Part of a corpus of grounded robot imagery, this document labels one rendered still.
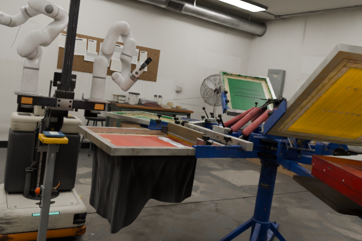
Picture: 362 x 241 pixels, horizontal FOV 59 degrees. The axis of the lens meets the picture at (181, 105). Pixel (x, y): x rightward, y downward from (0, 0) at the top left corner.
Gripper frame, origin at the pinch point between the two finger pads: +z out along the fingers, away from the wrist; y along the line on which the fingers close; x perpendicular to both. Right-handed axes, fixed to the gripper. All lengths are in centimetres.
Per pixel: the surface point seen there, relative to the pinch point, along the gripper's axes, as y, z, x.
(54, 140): -65, -59, -5
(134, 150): -78, -29, 27
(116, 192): -75, -53, 36
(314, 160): -97, 28, 82
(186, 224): 56, -96, 132
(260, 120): -3, 24, 86
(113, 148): -84, -33, 18
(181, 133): -28, -17, 48
